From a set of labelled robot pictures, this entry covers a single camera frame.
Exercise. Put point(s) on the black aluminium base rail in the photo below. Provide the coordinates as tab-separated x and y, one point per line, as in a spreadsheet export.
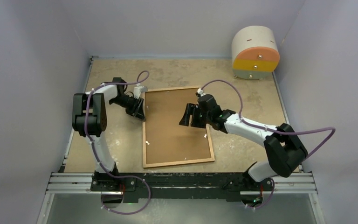
232	187

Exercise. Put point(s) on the round pastel drawer cabinet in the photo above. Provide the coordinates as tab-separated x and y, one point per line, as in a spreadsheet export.
254	53

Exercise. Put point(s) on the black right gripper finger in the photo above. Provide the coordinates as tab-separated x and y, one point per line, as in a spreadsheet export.
186	118
198	119

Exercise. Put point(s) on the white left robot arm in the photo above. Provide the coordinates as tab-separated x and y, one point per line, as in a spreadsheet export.
89	119

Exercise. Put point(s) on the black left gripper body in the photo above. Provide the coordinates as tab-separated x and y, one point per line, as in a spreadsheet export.
125	101

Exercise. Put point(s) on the wooden picture frame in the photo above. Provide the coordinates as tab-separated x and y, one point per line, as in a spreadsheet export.
179	163

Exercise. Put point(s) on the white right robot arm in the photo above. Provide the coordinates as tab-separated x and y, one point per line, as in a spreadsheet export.
284	150

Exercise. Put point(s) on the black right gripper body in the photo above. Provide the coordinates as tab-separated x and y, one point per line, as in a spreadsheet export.
208	117

